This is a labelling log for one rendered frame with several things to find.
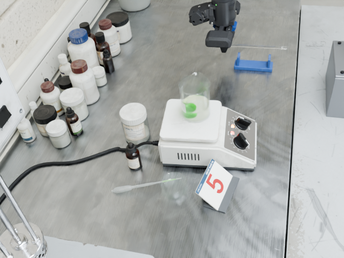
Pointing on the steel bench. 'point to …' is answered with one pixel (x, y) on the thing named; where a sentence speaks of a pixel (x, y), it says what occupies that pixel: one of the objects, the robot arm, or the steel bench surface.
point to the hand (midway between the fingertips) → (223, 40)
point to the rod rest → (251, 65)
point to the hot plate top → (212, 137)
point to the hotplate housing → (204, 152)
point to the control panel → (250, 134)
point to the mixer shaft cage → (20, 234)
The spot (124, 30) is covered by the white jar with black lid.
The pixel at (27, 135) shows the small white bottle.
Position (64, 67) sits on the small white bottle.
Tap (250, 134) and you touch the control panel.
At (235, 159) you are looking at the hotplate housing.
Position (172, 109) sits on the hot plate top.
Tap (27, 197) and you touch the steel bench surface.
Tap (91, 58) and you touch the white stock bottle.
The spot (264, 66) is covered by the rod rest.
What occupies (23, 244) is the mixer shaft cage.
